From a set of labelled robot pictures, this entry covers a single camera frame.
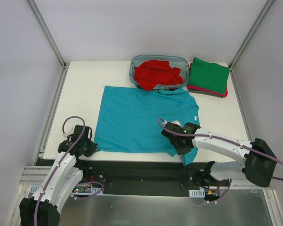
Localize teal t shirt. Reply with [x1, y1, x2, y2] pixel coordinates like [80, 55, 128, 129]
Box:
[94, 86, 200, 157]

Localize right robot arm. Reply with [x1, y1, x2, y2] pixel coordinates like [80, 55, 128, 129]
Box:
[158, 119, 277, 188]

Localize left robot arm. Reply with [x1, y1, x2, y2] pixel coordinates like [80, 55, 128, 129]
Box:
[19, 125, 97, 226]

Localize folded pink t shirt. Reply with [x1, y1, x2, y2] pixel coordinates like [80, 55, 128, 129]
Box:
[187, 62, 228, 98]

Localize folded green t shirt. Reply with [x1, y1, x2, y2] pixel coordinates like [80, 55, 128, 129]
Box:
[188, 57, 230, 94]

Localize red t shirt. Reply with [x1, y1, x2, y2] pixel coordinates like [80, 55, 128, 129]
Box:
[134, 60, 184, 91]

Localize clear blue plastic bin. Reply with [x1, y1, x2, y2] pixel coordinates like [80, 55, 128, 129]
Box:
[129, 54, 190, 91]

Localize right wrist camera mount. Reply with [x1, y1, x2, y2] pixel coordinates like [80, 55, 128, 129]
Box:
[171, 121, 181, 126]

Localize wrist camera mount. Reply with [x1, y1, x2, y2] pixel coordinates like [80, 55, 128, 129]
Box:
[171, 121, 181, 126]
[63, 127, 74, 137]

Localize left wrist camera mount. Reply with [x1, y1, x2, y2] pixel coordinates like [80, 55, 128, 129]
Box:
[63, 127, 74, 137]

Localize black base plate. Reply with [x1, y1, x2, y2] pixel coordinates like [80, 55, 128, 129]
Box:
[75, 160, 229, 197]

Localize left aluminium table rail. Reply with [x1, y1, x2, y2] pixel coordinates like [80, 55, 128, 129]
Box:
[32, 63, 70, 166]

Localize aluminium table rail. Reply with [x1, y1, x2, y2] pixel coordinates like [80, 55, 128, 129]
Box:
[32, 63, 70, 166]
[228, 68, 259, 165]

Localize right white cable duct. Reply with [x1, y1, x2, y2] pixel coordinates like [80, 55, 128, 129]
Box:
[188, 188, 205, 198]

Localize white cable duct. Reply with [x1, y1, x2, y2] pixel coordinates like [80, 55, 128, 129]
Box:
[188, 188, 205, 198]
[29, 185, 104, 196]

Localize left white cable duct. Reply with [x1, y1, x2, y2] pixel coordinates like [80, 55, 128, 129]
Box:
[29, 185, 104, 196]

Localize right aluminium table rail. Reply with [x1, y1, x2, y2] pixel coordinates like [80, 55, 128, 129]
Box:
[228, 68, 259, 165]

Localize left aluminium frame post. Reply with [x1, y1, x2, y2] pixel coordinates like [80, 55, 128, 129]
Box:
[26, 0, 67, 69]

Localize aluminium frame post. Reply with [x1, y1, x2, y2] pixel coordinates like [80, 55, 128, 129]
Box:
[229, 0, 276, 71]
[26, 0, 67, 69]

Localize right aluminium frame post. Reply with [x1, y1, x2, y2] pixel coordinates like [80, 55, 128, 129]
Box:
[229, 0, 276, 71]

